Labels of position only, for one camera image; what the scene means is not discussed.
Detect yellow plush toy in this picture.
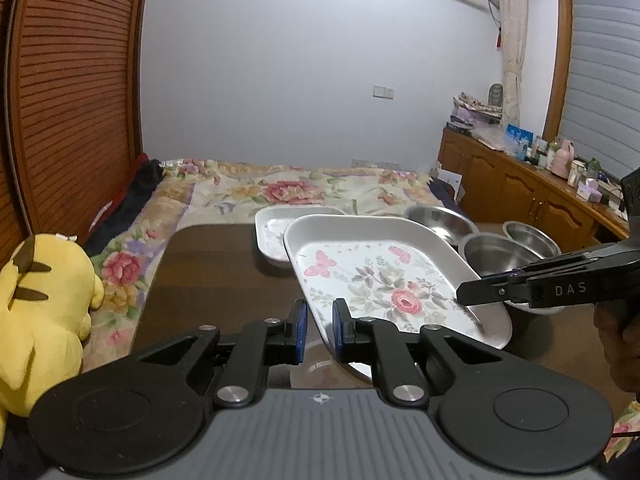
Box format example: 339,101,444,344
0,232,106,436

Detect purple tissue box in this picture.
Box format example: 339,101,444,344
577,179,609,204

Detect pile of papers and cloth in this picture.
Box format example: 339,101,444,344
450,92,503,131

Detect cream curtain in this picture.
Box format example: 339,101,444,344
494,0,532,127

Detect floral print metal plate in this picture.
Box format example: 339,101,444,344
283,214,514,387

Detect pink thermos jug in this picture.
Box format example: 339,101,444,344
551,137,575,180

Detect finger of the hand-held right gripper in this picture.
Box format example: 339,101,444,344
456,271,532,308
516,244,619,274

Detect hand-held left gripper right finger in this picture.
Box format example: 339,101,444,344
332,298,503,406

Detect wall socket strip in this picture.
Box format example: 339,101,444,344
351,158,404,170

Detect wooden cabinet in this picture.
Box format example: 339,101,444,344
437,127,632,262

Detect navy bed sheet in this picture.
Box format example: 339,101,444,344
427,178,462,207

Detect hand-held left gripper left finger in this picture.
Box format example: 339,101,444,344
137,299,308,408

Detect black and red cloth bag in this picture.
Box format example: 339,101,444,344
84,152,167,257

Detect stainless steel bowl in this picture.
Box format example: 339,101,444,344
403,205,477,247
461,232,567,317
502,220,563,262

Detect blue printed box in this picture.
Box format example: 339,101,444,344
505,124,534,149

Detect grey window blind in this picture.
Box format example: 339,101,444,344
554,0,640,182

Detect clear plastic bag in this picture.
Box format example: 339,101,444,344
472,125,526,154

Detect wooden louvred wardrobe door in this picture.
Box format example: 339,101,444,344
0,0,153,281

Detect white envelopes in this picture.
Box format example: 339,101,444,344
434,162,466,202

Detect white metal plate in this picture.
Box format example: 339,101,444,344
255,206,347,269

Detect person's right hand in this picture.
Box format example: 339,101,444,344
594,301,640,394

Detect floral blanket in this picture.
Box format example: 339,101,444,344
82,157,640,465

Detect wooden window frame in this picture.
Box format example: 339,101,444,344
542,0,577,147

